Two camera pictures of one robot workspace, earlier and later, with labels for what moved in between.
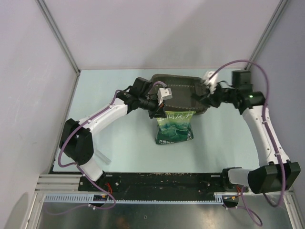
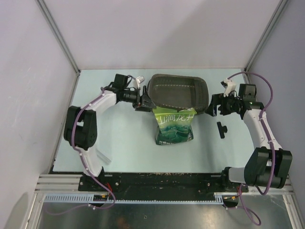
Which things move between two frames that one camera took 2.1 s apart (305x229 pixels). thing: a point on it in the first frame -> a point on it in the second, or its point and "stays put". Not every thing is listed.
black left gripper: x=157 y=111 -> x=144 y=102
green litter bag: x=175 y=128 stays put
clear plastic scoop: x=102 y=156 stays put
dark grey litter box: x=182 y=87 stays put
